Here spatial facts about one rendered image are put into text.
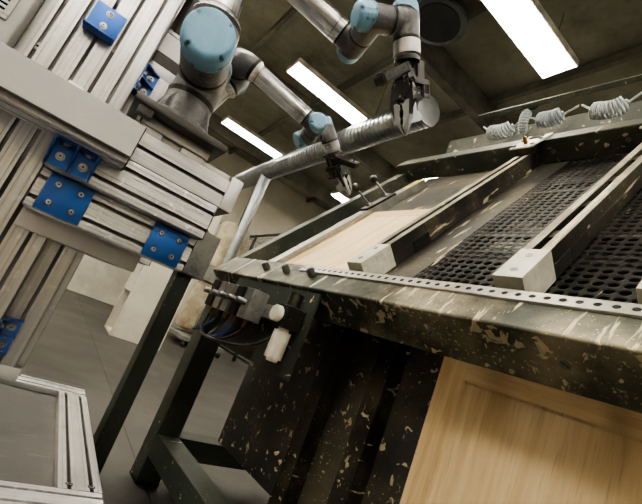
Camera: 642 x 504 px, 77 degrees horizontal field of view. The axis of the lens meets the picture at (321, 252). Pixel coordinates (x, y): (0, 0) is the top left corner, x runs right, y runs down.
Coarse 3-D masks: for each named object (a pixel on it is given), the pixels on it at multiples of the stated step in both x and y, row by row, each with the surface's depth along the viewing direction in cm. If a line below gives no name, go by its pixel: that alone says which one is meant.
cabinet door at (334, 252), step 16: (352, 224) 175; (368, 224) 167; (384, 224) 160; (400, 224) 153; (336, 240) 161; (352, 240) 154; (368, 240) 147; (304, 256) 154; (320, 256) 148; (336, 256) 142; (352, 256) 137
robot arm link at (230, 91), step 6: (234, 78) 165; (228, 84) 166; (234, 84) 167; (240, 84) 169; (246, 84) 173; (228, 90) 168; (234, 90) 169; (240, 90) 172; (222, 96) 167; (228, 96) 170; (234, 96) 172; (222, 102) 169; (216, 108) 169
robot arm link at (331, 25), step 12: (288, 0) 117; (300, 0) 115; (312, 0) 115; (324, 0) 116; (300, 12) 119; (312, 12) 116; (324, 12) 116; (336, 12) 117; (324, 24) 118; (336, 24) 117; (348, 24) 118; (336, 36) 119; (348, 36) 117; (348, 48) 120; (360, 48) 118; (348, 60) 124
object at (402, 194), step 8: (416, 184) 199; (424, 184) 202; (400, 192) 192; (408, 192) 195; (416, 192) 199; (392, 200) 189; (400, 200) 192; (376, 208) 183; (384, 208) 186; (352, 216) 179; (360, 216) 178; (336, 224) 175; (344, 224) 172; (328, 232) 167; (336, 232) 170; (312, 240) 163; (320, 240) 165; (296, 248) 160; (304, 248) 160; (280, 256) 157; (288, 256) 156
